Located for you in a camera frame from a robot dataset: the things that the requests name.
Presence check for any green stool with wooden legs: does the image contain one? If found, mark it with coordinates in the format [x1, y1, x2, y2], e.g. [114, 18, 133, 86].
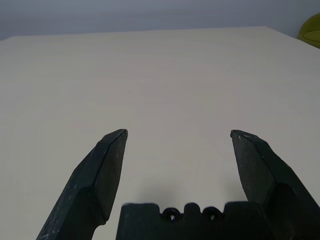
[297, 13, 320, 50]

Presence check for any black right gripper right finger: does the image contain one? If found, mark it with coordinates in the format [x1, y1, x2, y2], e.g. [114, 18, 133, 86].
[230, 129, 320, 240]

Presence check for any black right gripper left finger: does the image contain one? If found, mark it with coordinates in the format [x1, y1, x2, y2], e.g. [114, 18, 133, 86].
[36, 128, 129, 240]

